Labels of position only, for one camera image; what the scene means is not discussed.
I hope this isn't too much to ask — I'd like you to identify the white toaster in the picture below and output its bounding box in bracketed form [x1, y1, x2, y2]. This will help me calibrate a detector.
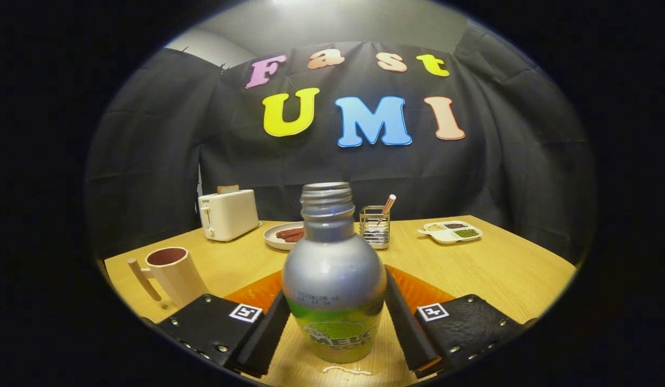
[198, 189, 261, 242]

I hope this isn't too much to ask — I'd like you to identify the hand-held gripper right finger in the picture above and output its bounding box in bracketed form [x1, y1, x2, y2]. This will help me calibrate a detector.
[384, 265, 537, 378]

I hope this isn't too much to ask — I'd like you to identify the metal wire basket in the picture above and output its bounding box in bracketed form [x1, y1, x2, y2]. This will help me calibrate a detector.
[359, 205, 391, 249]

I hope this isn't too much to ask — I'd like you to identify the striped stick with white tip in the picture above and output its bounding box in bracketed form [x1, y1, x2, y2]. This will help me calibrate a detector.
[377, 194, 397, 225]

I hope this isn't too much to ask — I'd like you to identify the white round plate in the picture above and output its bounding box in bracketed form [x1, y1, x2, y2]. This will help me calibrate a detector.
[263, 222, 306, 251]

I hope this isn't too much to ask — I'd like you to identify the wooden table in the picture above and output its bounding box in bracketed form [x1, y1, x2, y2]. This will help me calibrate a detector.
[104, 215, 577, 387]

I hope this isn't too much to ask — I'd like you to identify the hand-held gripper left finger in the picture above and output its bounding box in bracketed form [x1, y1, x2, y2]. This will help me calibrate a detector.
[142, 270, 291, 378]

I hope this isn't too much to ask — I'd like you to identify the white divided tray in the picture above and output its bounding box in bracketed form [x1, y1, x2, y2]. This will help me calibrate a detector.
[417, 220, 483, 245]

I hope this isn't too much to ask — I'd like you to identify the beige cup with handle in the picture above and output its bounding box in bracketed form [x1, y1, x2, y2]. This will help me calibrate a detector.
[127, 247, 209, 310]

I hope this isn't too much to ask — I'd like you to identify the black backdrop cloth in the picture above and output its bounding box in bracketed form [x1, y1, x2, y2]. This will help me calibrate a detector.
[85, 21, 596, 264]

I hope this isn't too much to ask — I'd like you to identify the silver bottle with green label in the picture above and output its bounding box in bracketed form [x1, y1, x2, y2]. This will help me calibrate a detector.
[281, 182, 388, 364]

